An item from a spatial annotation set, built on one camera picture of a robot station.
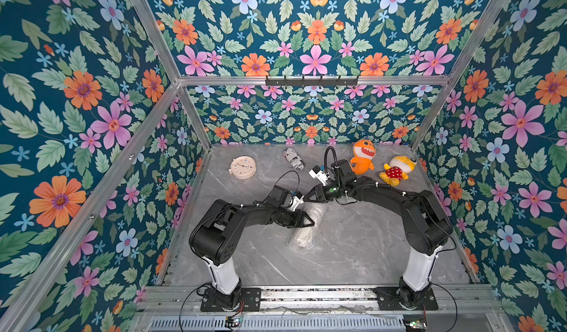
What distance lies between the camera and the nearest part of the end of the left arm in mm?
782

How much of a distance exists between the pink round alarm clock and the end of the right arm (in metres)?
0.36

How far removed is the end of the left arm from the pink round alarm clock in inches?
12.6

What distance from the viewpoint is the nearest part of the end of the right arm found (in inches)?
29.5

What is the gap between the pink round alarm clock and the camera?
1.07 m

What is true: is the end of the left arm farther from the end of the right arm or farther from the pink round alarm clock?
the pink round alarm clock
